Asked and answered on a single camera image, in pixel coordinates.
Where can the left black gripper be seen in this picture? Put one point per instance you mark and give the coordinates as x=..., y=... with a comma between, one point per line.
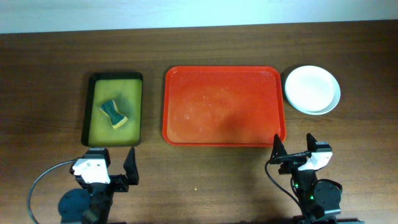
x=117, y=181

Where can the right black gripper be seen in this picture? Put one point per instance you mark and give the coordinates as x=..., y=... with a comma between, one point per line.
x=289, y=163

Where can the white cream plate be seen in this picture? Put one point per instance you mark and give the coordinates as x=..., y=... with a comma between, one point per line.
x=309, y=71

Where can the green yellow sponge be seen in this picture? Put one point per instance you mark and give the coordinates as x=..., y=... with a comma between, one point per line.
x=116, y=118

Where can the light blue plate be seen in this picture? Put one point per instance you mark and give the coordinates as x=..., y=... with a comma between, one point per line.
x=313, y=96

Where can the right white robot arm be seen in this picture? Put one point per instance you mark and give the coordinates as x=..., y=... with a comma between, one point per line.
x=318, y=199

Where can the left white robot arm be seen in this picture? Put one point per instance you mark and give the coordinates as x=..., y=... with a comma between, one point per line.
x=92, y=202

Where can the black tray with yellow liquid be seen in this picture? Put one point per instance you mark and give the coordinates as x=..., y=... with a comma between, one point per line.
x=124, y=91

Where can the red plastic tray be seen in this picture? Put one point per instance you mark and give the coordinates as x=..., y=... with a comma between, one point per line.
x=223, y=106

